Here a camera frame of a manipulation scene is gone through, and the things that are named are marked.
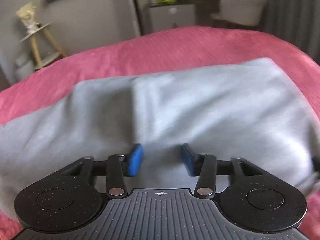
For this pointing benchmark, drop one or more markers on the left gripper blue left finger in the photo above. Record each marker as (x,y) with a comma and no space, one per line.
(120,166)

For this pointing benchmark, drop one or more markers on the grey drawer cabinet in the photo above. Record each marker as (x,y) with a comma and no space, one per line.
(166,17)

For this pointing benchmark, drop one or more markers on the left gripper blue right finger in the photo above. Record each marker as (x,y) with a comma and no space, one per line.
(202,166)

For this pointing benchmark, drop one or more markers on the white fluffy chair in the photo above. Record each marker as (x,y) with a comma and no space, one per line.
(242,12)

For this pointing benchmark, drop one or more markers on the grey curtain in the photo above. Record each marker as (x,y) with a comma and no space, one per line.
(295,21)

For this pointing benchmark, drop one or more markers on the pink ribbed bedspread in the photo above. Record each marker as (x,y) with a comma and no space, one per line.
(176,49)

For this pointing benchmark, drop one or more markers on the cream flower bouquet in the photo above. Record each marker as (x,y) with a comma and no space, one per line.
(27,15)

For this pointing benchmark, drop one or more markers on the wooden tripod side table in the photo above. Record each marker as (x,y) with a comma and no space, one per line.
(44,48)

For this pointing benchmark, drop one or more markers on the white cylindrical bin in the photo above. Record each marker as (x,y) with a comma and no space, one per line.
(24,67)

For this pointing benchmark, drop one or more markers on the grey sweatpants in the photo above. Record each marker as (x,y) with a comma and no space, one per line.
(251,110)

